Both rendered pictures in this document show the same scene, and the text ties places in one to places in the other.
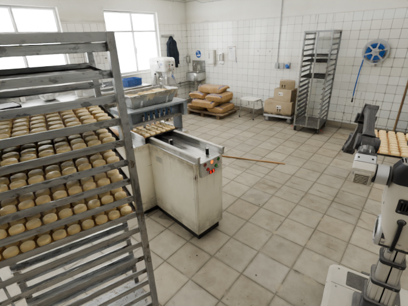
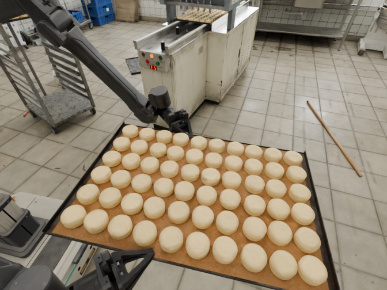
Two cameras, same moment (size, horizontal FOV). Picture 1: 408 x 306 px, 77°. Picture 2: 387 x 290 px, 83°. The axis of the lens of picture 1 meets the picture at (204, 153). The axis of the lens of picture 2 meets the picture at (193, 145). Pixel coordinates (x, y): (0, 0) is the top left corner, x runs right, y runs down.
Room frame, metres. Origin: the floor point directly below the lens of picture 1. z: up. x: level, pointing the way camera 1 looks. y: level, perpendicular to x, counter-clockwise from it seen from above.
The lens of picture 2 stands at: (1.64, -1.81, 1.46)
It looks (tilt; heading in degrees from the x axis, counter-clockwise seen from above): 43 degrees down; 69
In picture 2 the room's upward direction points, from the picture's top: straight up
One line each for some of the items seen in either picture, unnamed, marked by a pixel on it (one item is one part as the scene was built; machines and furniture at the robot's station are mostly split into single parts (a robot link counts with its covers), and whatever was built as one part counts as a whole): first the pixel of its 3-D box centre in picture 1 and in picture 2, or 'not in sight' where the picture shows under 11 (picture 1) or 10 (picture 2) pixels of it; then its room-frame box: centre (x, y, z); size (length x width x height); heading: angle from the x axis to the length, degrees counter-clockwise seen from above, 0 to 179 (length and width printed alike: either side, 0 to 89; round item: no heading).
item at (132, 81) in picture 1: (130, 81); not in sight; (5.70, 1.53, 0.95); 0.40 x 0.30 x 0.14; 142
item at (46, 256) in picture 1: (74, 245); (55, 49); (1.16, 0.79, 0.69); 0.64 x 0.03 x 0.03; 121
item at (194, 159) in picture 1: (136, 133); (192, 16); (2.59, 0.72, 0.87); 2.01 x 0.03 x 0.07; 43
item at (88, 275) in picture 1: (85, 277); (66, 75); (1.16, 0.79, 0.42); 0.64 x 0.03 x 0.03; 121
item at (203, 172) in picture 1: (210, 165); (153, 60); (1.97, -0.05, 0.77); 0.24 x 0.04 x 0.14; 133
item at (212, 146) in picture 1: (158, 126); (216, 20); (2.78, 0.51, 0.87); 2.01 x 0.03 x 0.07; 43
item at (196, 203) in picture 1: (186, 182); (177, 79); (2.23, 0.19, 0.45); 0.70 x 0.34 x 0.90; 43
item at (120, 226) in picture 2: not in sight; (120, 226); (1.57, -1.54, 1.01); 0.05 x 0.05 x 0.02
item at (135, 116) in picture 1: (152, 119); (200, 6); (2.60, 0.54, 1.01); 0.72 x 0.33 x 0.34; 133
